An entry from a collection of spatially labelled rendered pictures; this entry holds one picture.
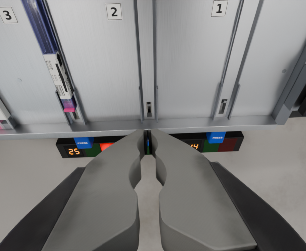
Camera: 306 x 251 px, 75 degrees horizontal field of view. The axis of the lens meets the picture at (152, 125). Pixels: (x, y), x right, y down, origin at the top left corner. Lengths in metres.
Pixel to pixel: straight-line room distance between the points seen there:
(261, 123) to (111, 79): 0.23
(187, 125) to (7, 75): 0.25
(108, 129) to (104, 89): 0.06
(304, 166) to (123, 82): 1.16
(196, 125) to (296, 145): 1.01
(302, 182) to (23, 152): 1.44
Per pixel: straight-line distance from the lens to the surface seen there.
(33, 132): 0.34
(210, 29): 0.26
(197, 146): 0.38
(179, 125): 0.30
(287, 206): 1.32
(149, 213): 1.13
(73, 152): 0.40
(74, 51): 0.27
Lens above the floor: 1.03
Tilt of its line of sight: 89 degrees down
